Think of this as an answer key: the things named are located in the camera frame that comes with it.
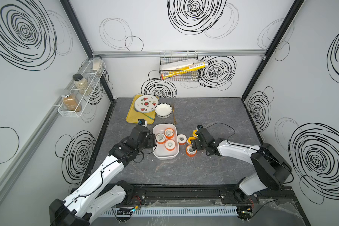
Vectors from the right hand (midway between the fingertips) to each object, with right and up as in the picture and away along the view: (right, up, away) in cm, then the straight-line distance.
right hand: (199, 141), depth 92 cm
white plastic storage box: (-25, -7, -3) cm, 26 cm away
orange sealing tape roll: (-20, +5, +6) cm, 22 cm away
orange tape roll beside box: (-11, +1, +3) cm, 12 cm away
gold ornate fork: (-16, +12, +13) cm, 24 cm away
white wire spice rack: (-73, +43, +4) cm, 85 cm away
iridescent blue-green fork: (-37, +16, +17) cm, 44 cm away
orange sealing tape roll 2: (-26, +1, +2) cm, 26 cm away
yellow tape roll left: (-5, +2, +2) cm, 6 cm away
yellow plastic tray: (-48, +17, +17) cm, 54 cm away
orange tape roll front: (-7, -6, -3) cm, 9 cm away
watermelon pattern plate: (-39, +26, +24) cm, 53 cm away
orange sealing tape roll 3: (-19, -2, 0) cm, 20 cm away
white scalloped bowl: (-25, +21, +19) cm, 37 cm away
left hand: (-30, +6, -15) cm, 34 cm away
